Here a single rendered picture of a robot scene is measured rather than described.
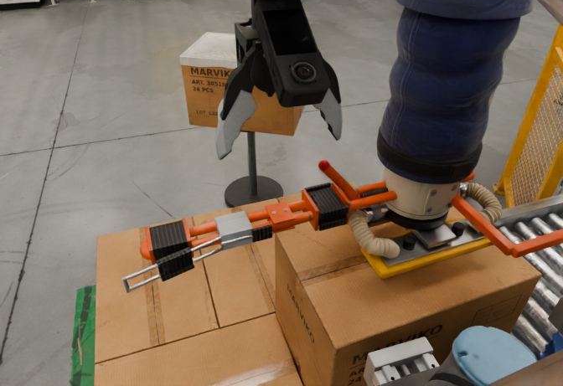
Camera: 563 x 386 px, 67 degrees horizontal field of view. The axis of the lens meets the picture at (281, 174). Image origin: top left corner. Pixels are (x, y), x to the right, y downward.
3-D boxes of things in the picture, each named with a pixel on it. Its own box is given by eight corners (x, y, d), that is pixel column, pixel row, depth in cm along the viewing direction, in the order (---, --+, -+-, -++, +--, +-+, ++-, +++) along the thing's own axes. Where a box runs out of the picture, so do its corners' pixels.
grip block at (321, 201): (331, 198, 103) (333, 179, 100) (350, 224, 96) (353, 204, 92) (299, 206, 101) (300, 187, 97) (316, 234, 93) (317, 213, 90)
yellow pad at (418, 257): (473, 218, 112) (478, 203, 109) (501, 243, 105) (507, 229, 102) (359, 250, 103) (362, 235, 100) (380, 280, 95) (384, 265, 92)
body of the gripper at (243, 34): (295, 65, 53) (296, -42, 46) (319, 94, 46) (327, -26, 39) (235, 72, 51) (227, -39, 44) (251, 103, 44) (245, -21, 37)
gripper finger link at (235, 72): (243, 125, 49) (285, 61, 46) (246, 132, 47) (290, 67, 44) (207, 107, 46) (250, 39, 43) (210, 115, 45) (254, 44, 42)
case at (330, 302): (420, 268, 164) (444, 186, 140) (497, 358, 133) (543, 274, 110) (275, 314, 147) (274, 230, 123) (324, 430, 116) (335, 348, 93)
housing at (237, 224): (245, 223, 96) (245, 208, 93) (254, 244, 91) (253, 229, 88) (215, 231, 94) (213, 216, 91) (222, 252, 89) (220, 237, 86)
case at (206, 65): (306, 103, 261) (308, 38, 237) (293, 136, 229) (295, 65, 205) (213, 95, 271) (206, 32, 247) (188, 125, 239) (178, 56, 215)
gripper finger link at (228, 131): (214, 139, 53) (253, 78, 50) (223, 164, 49) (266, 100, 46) (192, 129, 52) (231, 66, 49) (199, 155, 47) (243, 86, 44)
